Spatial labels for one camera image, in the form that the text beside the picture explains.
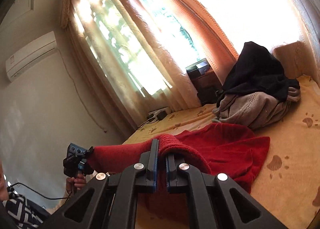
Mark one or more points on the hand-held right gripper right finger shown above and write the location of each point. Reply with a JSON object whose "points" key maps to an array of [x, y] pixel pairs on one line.
{"points": [[171, 169]]}

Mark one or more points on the person's left hand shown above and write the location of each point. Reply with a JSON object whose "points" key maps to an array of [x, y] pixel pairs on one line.
{"points": [[77, 182]]}

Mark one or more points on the tan padded headboard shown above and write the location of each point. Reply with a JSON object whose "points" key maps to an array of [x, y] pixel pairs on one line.
{"points": [[292, 58]]}

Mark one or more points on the cream patterned curtain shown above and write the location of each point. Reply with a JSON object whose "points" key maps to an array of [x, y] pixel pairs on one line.
{"points": [[120, 68], [307, 18]]}

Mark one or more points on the red knit sweater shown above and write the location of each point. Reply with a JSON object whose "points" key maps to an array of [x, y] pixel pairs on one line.
{"points": [[225, 149]]}

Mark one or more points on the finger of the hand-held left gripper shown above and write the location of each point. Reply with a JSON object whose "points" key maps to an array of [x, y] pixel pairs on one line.
{"points": [[88, 154], [86, 170]]}

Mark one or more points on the wooden nightstand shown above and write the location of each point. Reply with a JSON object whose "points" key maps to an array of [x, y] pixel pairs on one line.
{"points": [[208, 78]]}

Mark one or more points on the orange curtain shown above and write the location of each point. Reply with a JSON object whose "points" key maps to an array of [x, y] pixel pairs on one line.
{"points": [[200, 18]]}

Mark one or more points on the grey garment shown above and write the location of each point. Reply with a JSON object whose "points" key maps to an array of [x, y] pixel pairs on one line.
{"points": [[250, 111]]}

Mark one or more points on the small black box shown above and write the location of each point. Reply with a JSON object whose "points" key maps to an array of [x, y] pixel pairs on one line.
{"points": [[195, 72]]}

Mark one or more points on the white air conditioner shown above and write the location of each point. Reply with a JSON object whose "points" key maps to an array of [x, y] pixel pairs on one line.
{"points": [[30, 58]]}

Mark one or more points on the black white patterned garment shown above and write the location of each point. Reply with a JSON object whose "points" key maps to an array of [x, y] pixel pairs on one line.
{"points": [[17, 211]]}

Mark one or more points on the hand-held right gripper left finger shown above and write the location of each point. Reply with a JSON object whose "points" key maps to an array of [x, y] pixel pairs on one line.
{"points": [[154, 169]]}

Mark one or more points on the black power adapter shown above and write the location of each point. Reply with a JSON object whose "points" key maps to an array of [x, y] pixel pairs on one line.
{"points": [[162, 116]]}

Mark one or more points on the white power strip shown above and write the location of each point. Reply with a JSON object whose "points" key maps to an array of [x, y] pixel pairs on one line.
{"points": [[153, 113]]}

